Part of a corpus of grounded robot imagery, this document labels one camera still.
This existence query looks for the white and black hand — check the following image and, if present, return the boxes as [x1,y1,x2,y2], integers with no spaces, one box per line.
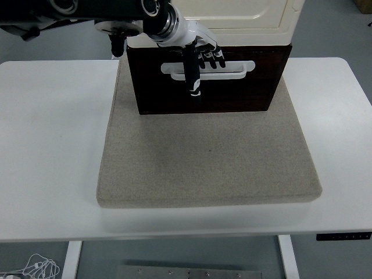
[158,13,226,104]

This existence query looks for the white drawer handle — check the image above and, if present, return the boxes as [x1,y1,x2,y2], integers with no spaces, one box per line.
[160,60,256,81]

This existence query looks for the dark wooden drawer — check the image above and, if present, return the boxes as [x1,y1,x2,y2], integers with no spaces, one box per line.
[133,51,287,84]

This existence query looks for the cream cabinet door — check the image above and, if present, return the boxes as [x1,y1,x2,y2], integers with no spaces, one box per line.
[171,0,287,31]

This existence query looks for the cream plastic cabinet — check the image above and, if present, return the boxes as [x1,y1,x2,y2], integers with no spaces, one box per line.
[126,0,305,49]

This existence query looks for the dark wooden drawer case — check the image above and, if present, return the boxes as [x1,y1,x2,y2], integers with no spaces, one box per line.
[126,43,293,116]

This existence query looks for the beige felt mat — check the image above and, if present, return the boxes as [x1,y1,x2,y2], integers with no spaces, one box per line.
[96,52,323,209]

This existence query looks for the cardboard box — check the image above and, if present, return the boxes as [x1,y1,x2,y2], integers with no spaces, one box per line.
[355,0,372,14]

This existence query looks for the grey metal plate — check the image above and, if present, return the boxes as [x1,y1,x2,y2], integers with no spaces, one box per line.
[116,264,264,279]

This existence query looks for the white table leg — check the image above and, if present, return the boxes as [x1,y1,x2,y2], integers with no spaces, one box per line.
[61,241,83,279]
[277,234,300,279]

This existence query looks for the black table control panel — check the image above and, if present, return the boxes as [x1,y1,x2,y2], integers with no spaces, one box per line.
[316,232,372,241]

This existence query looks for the white cable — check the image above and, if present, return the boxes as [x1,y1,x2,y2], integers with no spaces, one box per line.
[22,253,61,279]

